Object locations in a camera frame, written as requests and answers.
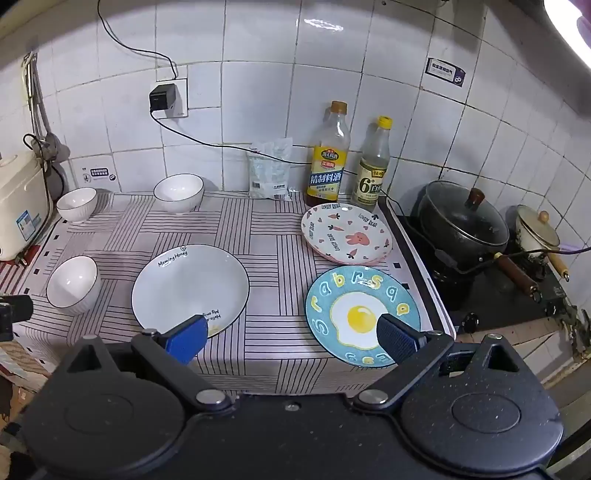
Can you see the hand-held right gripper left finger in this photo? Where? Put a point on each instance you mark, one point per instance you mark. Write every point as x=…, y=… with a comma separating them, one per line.
x=187, y=340

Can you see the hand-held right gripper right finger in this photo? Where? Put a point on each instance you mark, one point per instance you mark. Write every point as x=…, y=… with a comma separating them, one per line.
x=396, y=342

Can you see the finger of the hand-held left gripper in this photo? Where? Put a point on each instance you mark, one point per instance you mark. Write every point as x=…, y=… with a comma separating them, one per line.
x=14, y=316

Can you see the white plate with black rim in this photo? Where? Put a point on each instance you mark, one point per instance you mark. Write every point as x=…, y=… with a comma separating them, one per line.
x=184, y=288

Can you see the white ribbed bowl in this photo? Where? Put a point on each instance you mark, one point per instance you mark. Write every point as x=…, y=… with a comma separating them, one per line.
x=74, y=284
x=76, y=204
x=178, y=191

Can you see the blue fried egg print plate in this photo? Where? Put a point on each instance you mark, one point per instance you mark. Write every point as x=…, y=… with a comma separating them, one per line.
x=323, y=318

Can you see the pink rabbit print plate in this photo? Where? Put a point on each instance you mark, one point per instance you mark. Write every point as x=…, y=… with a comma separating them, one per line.
x=346, y=233

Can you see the black gas stove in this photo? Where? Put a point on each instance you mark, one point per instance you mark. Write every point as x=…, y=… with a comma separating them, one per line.
x=489, y=300

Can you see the white rice cooker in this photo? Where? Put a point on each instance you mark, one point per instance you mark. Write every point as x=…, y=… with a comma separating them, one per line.
x=21, y=203

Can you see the black pot with glass lid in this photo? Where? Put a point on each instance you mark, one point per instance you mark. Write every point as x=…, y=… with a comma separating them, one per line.
x=461, y=249

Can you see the striped tablecloth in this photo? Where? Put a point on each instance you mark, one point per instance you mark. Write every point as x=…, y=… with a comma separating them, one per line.
x=277, y=258

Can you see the glass wok lid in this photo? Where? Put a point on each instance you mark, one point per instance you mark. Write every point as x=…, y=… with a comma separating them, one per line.
x=457, y=214

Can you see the small bottle with yellow cap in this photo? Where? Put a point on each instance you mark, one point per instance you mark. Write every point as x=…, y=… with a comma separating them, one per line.
x=371, y=182

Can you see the cream enamel pot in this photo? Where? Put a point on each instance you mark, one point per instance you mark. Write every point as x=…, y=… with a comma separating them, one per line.
x=531, y=244

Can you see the hanging metal ladle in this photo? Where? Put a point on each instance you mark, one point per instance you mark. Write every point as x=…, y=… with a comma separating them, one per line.
x=48, y=145

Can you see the cream pot lid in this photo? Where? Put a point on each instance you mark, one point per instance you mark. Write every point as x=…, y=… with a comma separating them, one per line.
x=538, y=226

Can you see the large bottle with yellow label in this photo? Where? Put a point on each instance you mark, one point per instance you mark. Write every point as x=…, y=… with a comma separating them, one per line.
x=325, y=170

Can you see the clear plastic bag of powder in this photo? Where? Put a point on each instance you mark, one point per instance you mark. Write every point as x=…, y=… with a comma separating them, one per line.
x=270, y=173

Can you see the black power adapter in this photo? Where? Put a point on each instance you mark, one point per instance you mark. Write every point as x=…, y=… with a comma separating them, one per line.
x=161, y=97

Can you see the bright lamp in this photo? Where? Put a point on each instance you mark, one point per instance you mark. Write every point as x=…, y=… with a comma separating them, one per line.
x=568, y=23

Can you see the small wall sticker with plate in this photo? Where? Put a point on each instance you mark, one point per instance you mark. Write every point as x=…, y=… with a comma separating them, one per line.
x=99, y=174

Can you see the white wall socket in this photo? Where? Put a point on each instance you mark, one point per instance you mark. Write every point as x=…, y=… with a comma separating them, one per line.
x=181, y=99

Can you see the purple wall sticker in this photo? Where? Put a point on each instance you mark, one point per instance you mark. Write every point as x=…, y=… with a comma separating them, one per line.
x=444, y=72

